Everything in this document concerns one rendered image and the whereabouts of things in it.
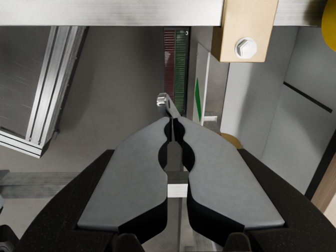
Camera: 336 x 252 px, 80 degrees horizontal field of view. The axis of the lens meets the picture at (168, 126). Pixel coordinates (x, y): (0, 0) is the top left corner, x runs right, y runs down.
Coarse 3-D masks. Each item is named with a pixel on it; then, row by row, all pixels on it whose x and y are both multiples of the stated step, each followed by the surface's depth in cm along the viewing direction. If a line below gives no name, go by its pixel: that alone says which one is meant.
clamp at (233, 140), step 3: (222, 135) 30; (225, 135) 30; (228, 135) 30; (231, 135) 30; (225, 138) 30; (228, 138) 30; (231, 138) 30; (234, 138) 30; (231, 141) 29; (234, 141) 29; (237, 141) 29; (234, 144) 28; (237, 144) 28; (240, 144) 29; (237, 147) 28; (240, 147) 29
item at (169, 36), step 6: (168, 30) 35; (174, 30) 35; (168, 36) 36; (174, 36) 36; (168, 42) 36; (174, 42) 36; (168, 48) 36; (168, 54) 37; (168, 60) 38; (168, 66) 38; (168, 72) 39; (168, 78) 39; (168, 84) 40; (168, 90) 40
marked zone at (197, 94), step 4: (196, 80) 37; (196, 84) 37; (196, 88) 37; (196, 92) 37; (196, 96) 37; (196, 100) 37; (196, 104) 38; (200, 108) 33; (200, 112) 33; (200, 116) 33
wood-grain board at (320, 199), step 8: (328, 168) 28; (328, 176) 28; (320, 184) 30; (328, 184) 28; (320, 192) 30; (328, 192) 28; (312, 200) 31; (320, 200) 30; (328, 200) 28; (320, 208) 30; (328, 208) 29; (328, 216) 29
